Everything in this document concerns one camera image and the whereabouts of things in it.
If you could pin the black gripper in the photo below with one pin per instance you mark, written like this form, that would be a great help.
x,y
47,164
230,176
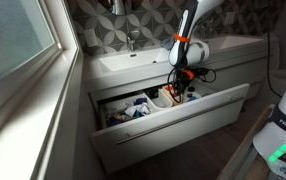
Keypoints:
x,y
184,78

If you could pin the wooden box orange inside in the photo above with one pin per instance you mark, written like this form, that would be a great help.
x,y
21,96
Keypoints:
x,y
169,88

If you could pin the white curved drawer divider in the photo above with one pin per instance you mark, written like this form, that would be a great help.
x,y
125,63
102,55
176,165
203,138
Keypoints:
x,y
163,101

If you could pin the white open vanity drawer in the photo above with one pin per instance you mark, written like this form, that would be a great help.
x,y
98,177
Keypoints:
x,y
169,130

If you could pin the white rectangular sink basin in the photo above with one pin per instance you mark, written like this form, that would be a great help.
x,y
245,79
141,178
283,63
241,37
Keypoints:
x,y
133,60
233,41

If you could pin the white closed vanity drawer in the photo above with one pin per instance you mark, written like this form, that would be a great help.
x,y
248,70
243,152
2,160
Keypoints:
x,y
239,75

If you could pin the chrome sink faucet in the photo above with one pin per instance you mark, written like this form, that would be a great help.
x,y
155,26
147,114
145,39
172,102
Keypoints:
x,y
130,41
210,28

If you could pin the small round black cap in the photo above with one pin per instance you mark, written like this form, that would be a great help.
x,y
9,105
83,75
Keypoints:
x,y
191,89

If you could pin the small black hair clip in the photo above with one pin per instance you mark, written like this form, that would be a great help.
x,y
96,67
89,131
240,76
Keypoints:
x,y
154,61

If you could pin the dark blue small item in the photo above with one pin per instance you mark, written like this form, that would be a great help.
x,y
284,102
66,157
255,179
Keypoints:
x,y
140,101

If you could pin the crumpled blue grey cloth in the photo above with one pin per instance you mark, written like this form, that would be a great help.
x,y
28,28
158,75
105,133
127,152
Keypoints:
x,y
166,43

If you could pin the white vanity counter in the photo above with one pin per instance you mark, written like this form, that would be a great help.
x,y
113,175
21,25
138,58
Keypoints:
x,y
129,75

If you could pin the wooden robot platform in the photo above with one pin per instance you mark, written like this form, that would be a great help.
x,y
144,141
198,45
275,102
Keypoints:
x,y
239,156

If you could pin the white wall outlet plate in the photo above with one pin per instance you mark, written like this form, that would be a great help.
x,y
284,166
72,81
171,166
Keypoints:
x,y
91,37

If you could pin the round wall mirror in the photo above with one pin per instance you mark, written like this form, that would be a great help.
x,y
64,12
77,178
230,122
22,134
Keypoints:
x,y
118,6

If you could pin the frosted window with white frame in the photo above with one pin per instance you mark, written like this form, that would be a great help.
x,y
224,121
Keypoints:
x,y
13,33

